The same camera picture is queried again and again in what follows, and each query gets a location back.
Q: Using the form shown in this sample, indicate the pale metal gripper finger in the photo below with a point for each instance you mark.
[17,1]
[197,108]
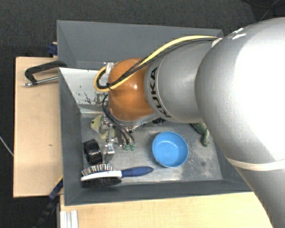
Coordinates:
[110,133]
[110,149]

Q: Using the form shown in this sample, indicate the grey metal bin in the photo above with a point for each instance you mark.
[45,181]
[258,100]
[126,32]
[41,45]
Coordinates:
[142,174]

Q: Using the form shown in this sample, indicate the pale yellow toy animal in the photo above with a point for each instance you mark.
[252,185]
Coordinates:
[96,122]

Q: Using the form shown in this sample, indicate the pale wood board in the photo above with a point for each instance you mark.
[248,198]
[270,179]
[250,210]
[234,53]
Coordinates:
[35,127]

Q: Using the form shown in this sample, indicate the blue bowl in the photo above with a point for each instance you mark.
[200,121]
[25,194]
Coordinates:
[170,149]

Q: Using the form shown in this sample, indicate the white and blue brush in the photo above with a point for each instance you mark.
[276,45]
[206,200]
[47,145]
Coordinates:
[104,176]

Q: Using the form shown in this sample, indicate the green toy lizard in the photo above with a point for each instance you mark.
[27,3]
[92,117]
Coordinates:
[203,133]

